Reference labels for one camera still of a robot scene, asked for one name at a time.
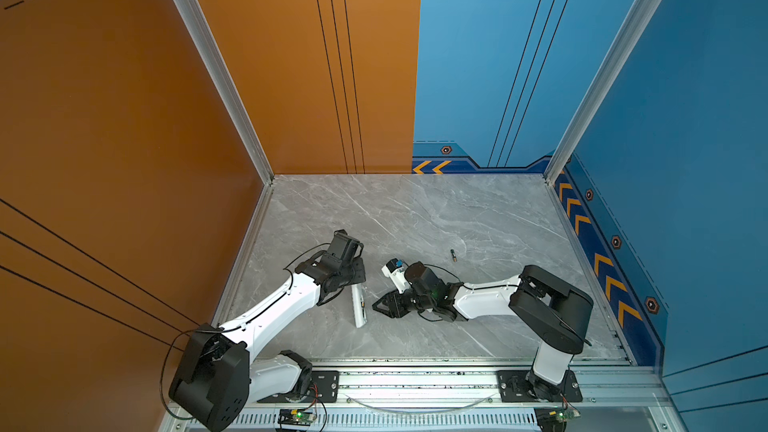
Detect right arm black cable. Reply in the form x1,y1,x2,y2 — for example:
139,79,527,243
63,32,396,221
419,262,523,322

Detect left aluminium corner post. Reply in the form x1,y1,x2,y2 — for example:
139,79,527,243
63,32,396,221
173,0,274,186

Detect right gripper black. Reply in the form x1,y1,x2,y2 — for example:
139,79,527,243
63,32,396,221
370,289,435,321

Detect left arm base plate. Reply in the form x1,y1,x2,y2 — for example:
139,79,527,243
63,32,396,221
259,370,340,405

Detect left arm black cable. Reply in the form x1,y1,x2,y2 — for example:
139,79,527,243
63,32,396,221
158,242,334,421

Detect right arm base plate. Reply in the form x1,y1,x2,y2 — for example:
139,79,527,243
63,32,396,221
496,369,583,403

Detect right aluminium corner post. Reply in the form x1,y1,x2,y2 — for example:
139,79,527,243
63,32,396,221
543,0,663,186

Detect aluminium corner post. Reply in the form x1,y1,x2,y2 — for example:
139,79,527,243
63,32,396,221
543,0,663,186
173,0,274,186

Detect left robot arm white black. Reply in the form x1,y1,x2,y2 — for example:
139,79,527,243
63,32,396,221
160,229,367,431

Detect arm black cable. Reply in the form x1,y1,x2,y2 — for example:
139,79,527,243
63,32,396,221
419,262,523,322
158,242,334,421

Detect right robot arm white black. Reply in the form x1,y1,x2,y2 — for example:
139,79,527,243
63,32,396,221
372,259,594,405

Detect green circuit board left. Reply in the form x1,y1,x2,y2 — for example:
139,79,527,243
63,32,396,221
276,409,318,431

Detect circuit board right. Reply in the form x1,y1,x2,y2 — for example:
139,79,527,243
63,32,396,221
534,408,582,432

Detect aluminium rail frame front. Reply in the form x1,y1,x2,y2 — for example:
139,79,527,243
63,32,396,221
229,360,686,431

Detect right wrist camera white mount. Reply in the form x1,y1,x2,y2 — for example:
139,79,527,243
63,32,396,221
382,258,411,294

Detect white remote control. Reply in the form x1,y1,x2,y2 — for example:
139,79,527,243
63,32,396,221
351,284,367,328

